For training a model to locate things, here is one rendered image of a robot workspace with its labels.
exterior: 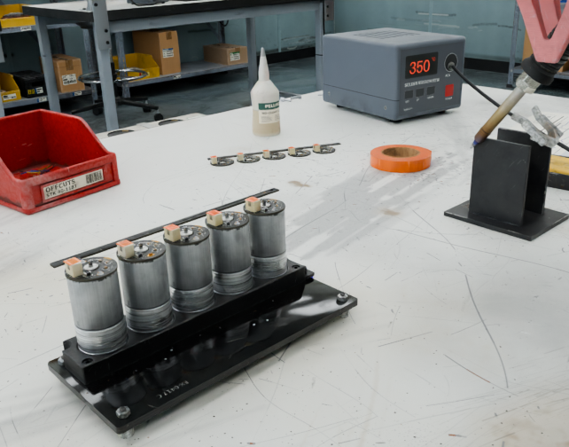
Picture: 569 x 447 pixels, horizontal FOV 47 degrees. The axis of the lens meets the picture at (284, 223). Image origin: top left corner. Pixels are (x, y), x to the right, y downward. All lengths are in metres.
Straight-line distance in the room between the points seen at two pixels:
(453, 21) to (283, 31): 1.52
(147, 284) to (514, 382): 0.19
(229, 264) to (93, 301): 0.08
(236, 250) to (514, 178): 0.24
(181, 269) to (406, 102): 0.52
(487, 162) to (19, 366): 0.35
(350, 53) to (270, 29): 5.30
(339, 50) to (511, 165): 0.42
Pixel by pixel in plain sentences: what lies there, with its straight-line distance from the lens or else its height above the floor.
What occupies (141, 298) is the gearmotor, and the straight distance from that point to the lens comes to 0.34.
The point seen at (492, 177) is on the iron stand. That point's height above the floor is 0.79.
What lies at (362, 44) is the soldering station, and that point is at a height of 0.84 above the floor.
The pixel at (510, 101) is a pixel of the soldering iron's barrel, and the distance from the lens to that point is 0.50.
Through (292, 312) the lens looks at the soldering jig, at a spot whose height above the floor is 0.76.
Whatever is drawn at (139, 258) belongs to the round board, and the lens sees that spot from 0.33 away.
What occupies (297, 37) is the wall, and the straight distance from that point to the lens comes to 6.38.
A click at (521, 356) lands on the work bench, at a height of 0.75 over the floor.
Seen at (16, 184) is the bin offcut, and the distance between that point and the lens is 0.60.
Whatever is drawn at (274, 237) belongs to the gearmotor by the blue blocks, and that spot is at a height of 0.80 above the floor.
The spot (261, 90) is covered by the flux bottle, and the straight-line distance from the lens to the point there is 0.77.
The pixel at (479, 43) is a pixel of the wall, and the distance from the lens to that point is 5.71.
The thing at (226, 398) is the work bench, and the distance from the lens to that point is 0.33.
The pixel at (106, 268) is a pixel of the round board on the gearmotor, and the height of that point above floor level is 0.81.
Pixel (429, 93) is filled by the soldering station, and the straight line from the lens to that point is 0.84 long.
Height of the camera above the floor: 0.95
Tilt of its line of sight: 23 degrees down
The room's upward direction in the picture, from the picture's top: 2 degrees counter-clockwise
